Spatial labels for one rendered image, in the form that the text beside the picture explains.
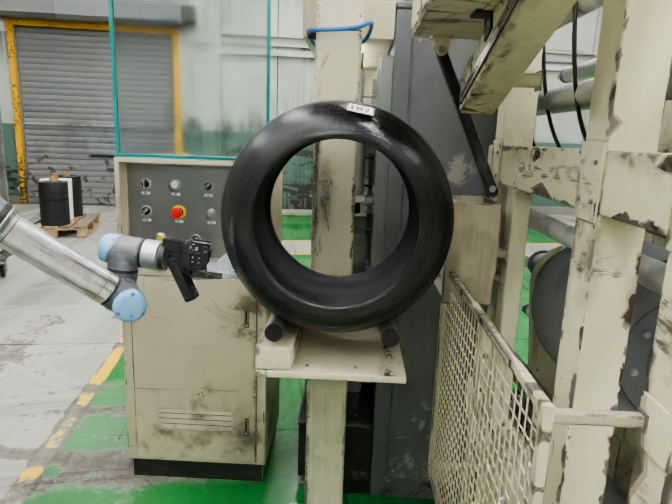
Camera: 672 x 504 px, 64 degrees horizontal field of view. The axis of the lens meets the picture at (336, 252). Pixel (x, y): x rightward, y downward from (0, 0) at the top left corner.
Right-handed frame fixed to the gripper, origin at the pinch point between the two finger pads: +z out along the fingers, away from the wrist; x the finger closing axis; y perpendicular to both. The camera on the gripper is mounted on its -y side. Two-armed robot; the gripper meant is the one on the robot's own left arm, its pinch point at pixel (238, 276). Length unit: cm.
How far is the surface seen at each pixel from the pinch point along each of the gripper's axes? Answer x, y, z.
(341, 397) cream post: 26, -42, 33
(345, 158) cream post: 26.0, 32.7, 21.9
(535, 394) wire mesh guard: -57, 6, 57
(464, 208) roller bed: 19, 25, 57
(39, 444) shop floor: 77, -113, -92
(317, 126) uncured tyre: -11.3, 40.0, 15.2
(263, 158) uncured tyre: -11.4, 31.3, 4.3
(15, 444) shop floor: 76, -114, -102
